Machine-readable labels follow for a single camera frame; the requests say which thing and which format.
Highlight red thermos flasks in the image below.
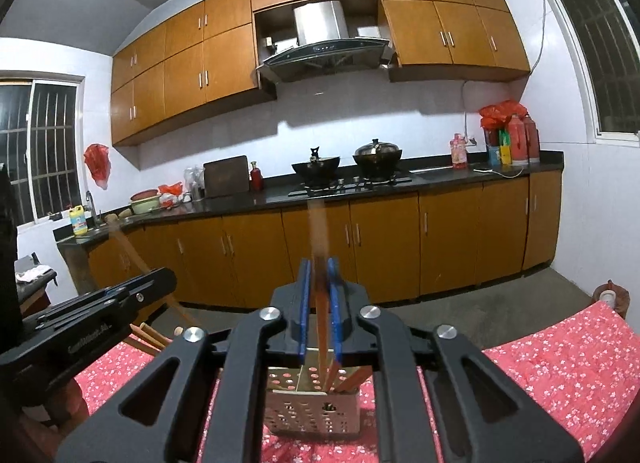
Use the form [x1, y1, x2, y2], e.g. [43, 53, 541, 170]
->
[506, 114, 540, 166]

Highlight dark cutting board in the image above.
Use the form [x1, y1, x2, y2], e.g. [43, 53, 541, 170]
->
[203, 156, 250, 198]

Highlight left barred window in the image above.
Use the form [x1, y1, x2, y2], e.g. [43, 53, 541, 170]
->
[1, 79, 81, 225]

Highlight right barred window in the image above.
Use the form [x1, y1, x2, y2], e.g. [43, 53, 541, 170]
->
[551, 0, 639, 144]

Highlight red sauce bottle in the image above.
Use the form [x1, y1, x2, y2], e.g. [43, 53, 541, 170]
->
[250, 161, 264, 192]

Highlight red plastic bag on wall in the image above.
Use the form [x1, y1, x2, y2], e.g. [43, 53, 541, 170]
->
[84, 144, 112, 190]

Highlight brown lower kitchen cabinets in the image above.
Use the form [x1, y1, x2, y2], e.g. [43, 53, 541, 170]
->
[54, 151, 564, 309]

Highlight pink plastic jug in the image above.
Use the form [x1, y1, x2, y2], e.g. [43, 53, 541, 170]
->
[449, 133, 468, 170]

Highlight barred window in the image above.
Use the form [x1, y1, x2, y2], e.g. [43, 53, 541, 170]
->
[1, 79, 81, 225]
[551, 0, 639, 144]

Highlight red floral tablecloth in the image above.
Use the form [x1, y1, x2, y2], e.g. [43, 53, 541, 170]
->
[76, 304, 639, 462]

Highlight steel range hood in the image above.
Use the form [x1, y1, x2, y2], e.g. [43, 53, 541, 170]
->
[255, 0, 396, 84]

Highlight colourful utensil cups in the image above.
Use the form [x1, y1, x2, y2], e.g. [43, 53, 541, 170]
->
[480, 99, 526, 165]

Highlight brown upper kitchen cabinets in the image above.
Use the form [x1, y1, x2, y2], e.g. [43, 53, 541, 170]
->
[111, 0, 530, 147]

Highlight beige perforated utensil holder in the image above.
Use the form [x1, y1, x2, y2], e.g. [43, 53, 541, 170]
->
[264, 347, 361, 440]

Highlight yellow detergent bottle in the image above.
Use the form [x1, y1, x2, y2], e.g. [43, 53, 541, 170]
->
[68, 204, 89, 237]

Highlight green bowl with red lid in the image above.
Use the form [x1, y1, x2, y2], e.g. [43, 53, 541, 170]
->
[130, 189, 160, 215]

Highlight black lidded wok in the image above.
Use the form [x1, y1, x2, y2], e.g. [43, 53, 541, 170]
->
[352, 138, 402, 180]

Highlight black wok with handle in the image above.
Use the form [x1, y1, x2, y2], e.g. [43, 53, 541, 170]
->
[292, 147, 341, 189]

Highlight brown kitchen cabinets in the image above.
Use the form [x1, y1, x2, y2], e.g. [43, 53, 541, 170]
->
[54, 151, 564, 309]
[111, 0, 530, 147]

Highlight single wooden chopstick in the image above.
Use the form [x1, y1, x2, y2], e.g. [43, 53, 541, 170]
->
[322, 359, 341, 393]

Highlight person's left hand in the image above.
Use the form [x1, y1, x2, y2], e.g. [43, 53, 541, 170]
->
[20, 379, 89, 452]

